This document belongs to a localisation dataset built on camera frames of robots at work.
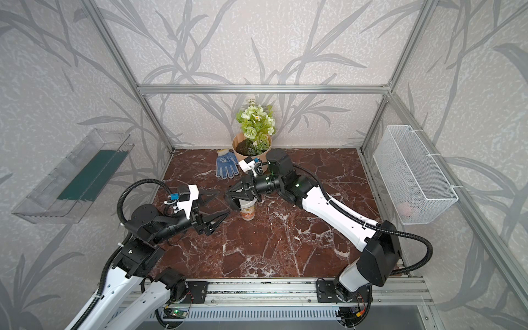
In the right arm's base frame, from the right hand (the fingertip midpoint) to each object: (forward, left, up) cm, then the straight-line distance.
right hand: (227, 194), depth 60 cm
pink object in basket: (+2, -61, -15) cm, 62 cm away
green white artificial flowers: (+41, -6, -7) cm, 42 cm away
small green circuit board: (-26, +20, -35) cm, 48 cm away
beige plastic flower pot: (+43, +4, -22) cm, 49 cm away
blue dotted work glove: (+41, +14, -34) cm, 55 cm away
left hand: (-3, +1, -2) cm, 4 cm away
